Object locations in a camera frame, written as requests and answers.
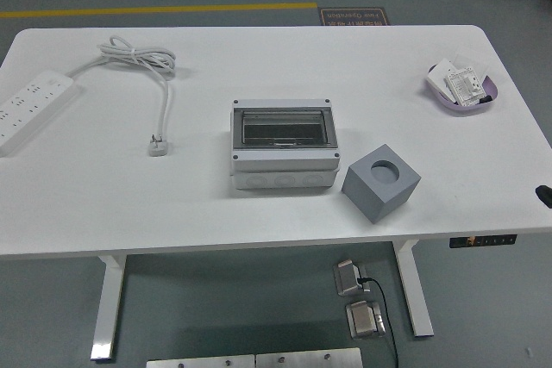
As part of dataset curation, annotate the white table leg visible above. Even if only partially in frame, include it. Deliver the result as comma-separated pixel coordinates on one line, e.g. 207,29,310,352
392,240,435,338
90,254,129,363

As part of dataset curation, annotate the clear plastic packet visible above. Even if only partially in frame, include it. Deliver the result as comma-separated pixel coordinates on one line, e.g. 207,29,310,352
450,47,491,80

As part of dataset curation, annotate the black pedal cable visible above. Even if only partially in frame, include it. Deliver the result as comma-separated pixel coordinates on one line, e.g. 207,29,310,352
357,276,400,368

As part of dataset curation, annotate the white power strip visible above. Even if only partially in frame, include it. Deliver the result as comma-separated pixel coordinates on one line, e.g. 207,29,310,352
0,69,81,158

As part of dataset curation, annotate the yellow floor tape line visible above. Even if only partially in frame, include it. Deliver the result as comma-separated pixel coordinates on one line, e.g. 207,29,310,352
0,2,319,19

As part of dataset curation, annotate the white printed socket module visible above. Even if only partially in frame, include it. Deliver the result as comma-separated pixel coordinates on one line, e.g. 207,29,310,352
443,65,486,107

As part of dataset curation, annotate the grey plastic junction box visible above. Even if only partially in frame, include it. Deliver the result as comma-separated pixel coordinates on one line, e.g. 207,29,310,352
229,98,342,190

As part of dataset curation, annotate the white power cable with plug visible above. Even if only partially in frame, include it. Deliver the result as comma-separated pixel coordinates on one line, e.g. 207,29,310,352
67,35,178,158

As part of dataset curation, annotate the purple plastic tray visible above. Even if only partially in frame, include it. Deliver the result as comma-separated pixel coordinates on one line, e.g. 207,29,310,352
420,64,500,117

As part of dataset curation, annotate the black table control panel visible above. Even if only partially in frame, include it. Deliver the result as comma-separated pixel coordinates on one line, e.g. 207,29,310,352
448,234,518,249

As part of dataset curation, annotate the clear hinged box lid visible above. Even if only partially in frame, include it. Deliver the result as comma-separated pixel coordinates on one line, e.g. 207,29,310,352
232,108,336,150

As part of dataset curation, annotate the dark floor sign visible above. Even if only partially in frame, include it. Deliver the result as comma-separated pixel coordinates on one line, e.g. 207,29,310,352
317,6,392,27

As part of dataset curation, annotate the grey metal base plate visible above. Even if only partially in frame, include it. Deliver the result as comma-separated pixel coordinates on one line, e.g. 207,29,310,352
145,353,256,368

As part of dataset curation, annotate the grey cube holder block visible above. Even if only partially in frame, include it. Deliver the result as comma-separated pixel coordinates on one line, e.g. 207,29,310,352
342,143,422,225

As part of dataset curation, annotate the silver foot pedal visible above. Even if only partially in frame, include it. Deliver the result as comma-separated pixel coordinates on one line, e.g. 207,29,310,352
332,259,372,298
344,300,387,340

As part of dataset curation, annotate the blank white switch plate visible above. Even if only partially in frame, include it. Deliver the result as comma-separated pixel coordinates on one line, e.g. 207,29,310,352
425,57,458,97

